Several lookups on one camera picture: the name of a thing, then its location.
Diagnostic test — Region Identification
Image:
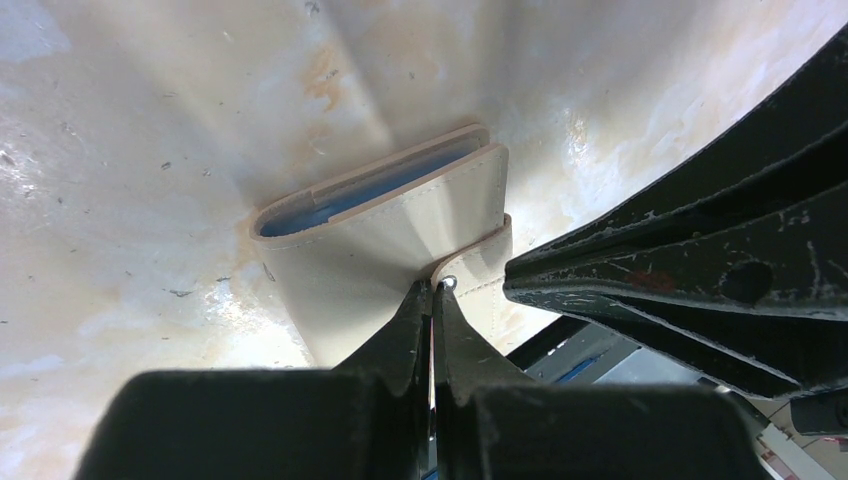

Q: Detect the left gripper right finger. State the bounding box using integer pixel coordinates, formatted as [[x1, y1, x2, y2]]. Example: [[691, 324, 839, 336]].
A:
[[433, 285, 765, 479]]

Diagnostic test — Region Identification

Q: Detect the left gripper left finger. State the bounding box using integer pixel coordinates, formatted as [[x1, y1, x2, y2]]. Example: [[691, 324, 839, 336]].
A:
[[76, 281, 432, 479]]

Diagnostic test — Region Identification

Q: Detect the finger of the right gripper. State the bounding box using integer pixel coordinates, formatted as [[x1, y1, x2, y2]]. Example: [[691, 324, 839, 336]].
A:
[[505, 185, 847, 398], [514, 28, 847, 265]]

